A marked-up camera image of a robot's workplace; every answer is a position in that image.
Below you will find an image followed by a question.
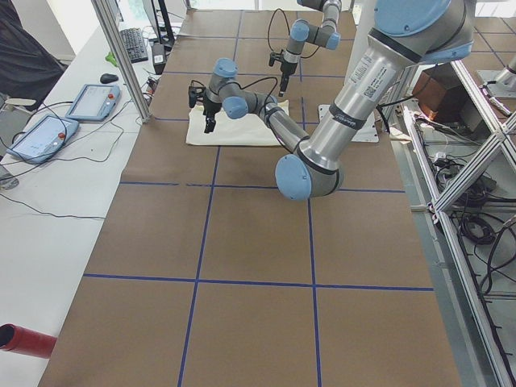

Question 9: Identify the cream long-sleeve cat shirt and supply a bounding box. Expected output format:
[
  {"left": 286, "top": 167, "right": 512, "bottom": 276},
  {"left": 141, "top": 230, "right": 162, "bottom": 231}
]
[{"left": 185, "top": 105, "right": 280, "bottom": 147}]

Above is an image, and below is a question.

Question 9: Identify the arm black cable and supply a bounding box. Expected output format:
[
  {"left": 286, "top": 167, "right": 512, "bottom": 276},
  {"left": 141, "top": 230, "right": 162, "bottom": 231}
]
[{"left": 189, "top": 77, "right": 281, "bottom": 122}]

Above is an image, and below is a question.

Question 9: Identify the red cylinder tube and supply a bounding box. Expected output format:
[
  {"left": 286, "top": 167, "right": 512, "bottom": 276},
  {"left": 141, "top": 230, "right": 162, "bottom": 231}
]
[{"left": 1, "top": 323, "right": 57, "bottom": 359}]

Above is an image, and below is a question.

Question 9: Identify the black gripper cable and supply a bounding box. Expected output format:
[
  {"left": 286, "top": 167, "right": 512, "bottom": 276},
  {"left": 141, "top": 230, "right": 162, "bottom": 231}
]
[{"left": 267, "top": 6, "right": 323, "bottom": 60}]

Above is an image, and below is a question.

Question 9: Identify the aluminium frame rack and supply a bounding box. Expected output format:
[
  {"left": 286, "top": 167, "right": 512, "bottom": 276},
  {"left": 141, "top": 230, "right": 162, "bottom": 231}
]
[{"left": 401, "top": 60, "right": 515, "bottom": 386}]

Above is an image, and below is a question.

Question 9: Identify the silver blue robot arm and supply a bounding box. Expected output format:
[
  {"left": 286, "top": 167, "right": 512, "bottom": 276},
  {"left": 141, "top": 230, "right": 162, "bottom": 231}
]
[
  {"left": 189, "top": 0, "right": 476, "bottom": 200},
  {"left": 268, "top": 0, "right": 342, "bottom": 97}
]

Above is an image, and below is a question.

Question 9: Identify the aluminium frame post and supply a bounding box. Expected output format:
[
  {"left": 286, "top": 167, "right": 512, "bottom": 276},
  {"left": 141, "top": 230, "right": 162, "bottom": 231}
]
[{"left": 91, "top": 0, "right": 151, "bottom": 123}]

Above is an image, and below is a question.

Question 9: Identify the black computer mouse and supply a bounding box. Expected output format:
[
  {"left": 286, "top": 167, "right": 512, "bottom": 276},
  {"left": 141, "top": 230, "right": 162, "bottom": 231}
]
[{"left": 100, "top": 73, "right": 119, "bottom": 85}]

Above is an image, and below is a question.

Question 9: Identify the blue teach pendant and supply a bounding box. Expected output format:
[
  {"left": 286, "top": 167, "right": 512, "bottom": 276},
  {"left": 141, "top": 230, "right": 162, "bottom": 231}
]
[
  {"left": 6, "top": 114, "right": 79, "bottom": 164},
  {"left": 65, "top": 84, "right": 120, "bottom": 122}
]

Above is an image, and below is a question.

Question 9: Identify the lower blue teach pendant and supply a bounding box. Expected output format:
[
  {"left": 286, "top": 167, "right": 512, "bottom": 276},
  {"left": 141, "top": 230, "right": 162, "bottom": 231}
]
[{"left": 6, "top": 114, "right": 79, "bottom": 164}]

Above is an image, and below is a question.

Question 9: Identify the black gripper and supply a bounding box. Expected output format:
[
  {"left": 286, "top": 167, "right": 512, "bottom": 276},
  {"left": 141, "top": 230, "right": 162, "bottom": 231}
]
[
  {"left": 268, "top": 50, "right": 299, "bottom": 97},
  {"left": 188, "top": 82, "right": 220, "bottom": 134}
]

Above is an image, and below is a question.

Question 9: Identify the black keyboard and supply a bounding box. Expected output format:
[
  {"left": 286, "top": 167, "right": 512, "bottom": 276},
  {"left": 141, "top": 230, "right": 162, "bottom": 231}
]
[{"left": 119, "top": 27, "right": 148, "bottom": 63}]

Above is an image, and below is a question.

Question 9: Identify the upper blue teach pendant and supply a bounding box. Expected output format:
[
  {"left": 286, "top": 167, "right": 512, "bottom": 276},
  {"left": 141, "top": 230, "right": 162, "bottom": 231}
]
[{"left": 65, "top": 84, "right": 120, "bottom": 122}]

